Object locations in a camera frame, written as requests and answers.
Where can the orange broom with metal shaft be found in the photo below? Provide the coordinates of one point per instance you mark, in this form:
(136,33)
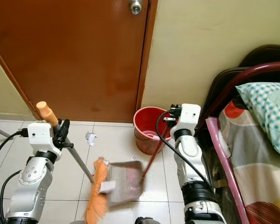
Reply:
(97,200)

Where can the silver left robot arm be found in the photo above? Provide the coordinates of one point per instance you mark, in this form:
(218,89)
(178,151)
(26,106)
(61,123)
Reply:
(30,186)

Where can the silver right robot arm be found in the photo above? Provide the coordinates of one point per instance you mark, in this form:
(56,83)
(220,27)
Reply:
(189,158)

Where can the small white crumpled litter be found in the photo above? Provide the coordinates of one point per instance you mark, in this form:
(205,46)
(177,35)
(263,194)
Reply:
(90,138)

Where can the red plastic bucket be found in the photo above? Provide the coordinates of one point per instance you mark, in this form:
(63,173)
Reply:
(147,140)

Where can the white paper scrap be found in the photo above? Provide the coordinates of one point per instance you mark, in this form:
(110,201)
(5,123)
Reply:
(107,186)

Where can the grey metal chair leg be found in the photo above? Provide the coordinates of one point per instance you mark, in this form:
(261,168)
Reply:
(2,131)

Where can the brown wooden door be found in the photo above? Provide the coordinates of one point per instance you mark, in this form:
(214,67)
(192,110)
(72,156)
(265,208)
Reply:
(74,56)

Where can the dark red metal bed tube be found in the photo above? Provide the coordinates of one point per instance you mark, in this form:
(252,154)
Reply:
(247,74)

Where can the green checked pillow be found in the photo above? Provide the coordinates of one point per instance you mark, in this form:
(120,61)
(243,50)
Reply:
(268,112)

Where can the grey orange patterned bedsheet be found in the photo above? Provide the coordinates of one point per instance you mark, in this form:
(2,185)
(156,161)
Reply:
(259,177)

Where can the dark robot right leg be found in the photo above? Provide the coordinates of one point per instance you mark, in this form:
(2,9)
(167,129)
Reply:
(147,220)

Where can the dark wooden headboard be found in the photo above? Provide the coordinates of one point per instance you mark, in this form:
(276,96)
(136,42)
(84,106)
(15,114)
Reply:
(266,51)

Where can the silver round door knob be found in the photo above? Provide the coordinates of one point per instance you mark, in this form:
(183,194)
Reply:
(135,6)

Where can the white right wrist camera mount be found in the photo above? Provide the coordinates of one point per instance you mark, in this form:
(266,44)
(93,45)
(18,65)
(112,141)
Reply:
(190,114)

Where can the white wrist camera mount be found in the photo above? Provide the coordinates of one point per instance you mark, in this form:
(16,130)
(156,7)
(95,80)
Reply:
(39,135)
(190,114)

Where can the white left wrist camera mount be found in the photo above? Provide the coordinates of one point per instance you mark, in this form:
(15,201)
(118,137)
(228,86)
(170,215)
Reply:
(39,135)

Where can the pink bed side rail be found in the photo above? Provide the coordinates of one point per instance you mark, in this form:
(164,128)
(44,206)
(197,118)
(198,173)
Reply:
(228,168)

